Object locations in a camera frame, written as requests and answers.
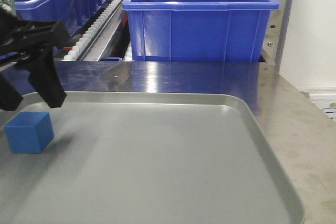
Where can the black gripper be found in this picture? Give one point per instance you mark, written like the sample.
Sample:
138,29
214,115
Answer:
20,39

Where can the blue foam cube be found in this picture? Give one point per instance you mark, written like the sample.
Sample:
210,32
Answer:
29,132

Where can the right blue plastic bin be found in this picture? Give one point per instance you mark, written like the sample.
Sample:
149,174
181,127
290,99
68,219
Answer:
198,30

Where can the grey metal tray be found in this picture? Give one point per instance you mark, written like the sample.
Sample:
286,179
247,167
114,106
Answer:
149,158

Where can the white roller conveyor rail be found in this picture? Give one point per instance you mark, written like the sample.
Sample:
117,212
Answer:
87,40

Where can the perforated metal shelf post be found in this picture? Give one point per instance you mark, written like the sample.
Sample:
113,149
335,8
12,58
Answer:
276,34

